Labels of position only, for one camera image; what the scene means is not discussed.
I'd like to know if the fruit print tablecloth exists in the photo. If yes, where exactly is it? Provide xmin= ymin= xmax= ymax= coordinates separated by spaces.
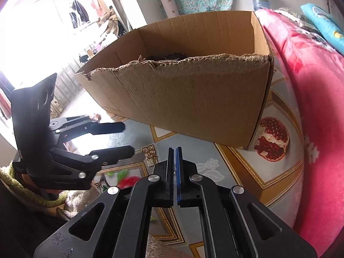
xmin=93 ymin=75 xmax=305 ymax=258

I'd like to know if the pink floral blanket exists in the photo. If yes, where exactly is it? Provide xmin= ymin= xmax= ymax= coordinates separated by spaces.
xmin=255 ymin=9 xmax=344 ymax=257

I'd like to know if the white paper roll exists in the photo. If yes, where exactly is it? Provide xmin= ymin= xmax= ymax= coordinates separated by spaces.
xmin=160 ymin=0 xmax=179 ymax=18

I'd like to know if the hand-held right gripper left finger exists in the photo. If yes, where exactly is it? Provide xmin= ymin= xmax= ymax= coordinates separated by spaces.
xmin=34 ymin=147 xmax=176 ymax=258

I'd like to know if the white fleece garment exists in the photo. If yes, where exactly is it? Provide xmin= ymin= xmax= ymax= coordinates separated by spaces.
xmin=62 ymin=185 xmax=175 ymax=258

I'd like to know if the brown cardboard box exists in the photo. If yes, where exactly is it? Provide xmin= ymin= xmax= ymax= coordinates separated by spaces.
xmin=74 ymin=11 xmax=275 ymax=150

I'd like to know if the dark hanging jacket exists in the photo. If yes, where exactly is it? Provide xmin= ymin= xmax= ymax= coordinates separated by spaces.
xmin=69 ymin=0 xmax=89 ymax=29

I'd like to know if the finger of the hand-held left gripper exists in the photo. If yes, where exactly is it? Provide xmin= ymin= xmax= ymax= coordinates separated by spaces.
xmin=54 ymin=145 xmax=135 ymax=169
xmin=50 ymin=115 xmax=126 ymax=143

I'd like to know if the blue cartoon pillow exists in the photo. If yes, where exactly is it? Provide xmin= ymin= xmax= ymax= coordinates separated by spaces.
xmin=300 ymin=3 xmax=344 ymax=53

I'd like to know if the pink hanging garment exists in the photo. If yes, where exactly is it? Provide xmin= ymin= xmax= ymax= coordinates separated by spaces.
xmin=90 ymin=0 xmax=105 ymax=15

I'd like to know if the grey patterned blanket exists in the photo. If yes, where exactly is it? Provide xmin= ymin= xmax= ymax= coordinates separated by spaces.
xmin=273 ymin=8 xmax=336 ymax=51

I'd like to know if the gold abacus charm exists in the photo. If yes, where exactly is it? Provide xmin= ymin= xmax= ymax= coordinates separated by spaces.
xmin=145 ymin=144 xmax=158 ymax=167

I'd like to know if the brown patterned cloth pile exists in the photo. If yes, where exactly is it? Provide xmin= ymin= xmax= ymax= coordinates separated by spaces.
xmin=98 ymin=5 xmax=120 ymax=37

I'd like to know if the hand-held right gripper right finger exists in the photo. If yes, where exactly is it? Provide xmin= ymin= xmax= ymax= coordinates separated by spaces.
xmin=175 ymin=146 xmax=318 ymax=258

